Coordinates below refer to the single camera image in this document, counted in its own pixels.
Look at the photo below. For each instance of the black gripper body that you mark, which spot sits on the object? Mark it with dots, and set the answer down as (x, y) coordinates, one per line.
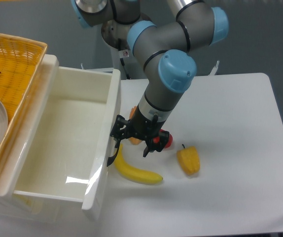
(141, 125)

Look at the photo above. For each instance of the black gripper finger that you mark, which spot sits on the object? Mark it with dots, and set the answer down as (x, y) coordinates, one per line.
(121, 130)
(151, 147)

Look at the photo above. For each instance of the black top drawer handle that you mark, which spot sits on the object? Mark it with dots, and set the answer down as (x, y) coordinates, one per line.
(111, 159)

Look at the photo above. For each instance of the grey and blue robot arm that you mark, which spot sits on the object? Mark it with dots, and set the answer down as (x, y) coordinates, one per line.
(162, 52)

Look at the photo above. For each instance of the white drawer cabinet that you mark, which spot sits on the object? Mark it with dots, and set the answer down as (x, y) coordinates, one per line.
(13, 155)

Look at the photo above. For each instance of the red toy bell pepper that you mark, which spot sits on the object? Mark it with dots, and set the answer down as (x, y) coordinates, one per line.
(170, 140)

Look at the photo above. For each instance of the toy croissant pastry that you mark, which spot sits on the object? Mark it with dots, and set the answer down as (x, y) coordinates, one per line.
(133, 140)

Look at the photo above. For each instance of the yellow toy bell pepper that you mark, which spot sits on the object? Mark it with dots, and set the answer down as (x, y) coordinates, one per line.
(188, 159)

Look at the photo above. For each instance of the yellow toy banana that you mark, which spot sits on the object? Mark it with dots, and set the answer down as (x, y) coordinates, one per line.
(135, 174)

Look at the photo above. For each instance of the yellow woven basket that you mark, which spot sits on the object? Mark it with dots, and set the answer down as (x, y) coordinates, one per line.
(20, 59)

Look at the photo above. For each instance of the white metal base frame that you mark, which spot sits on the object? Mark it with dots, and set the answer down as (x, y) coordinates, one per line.
(109, 70)

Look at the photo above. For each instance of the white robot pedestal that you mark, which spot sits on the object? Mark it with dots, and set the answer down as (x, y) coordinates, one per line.
(121, 56)

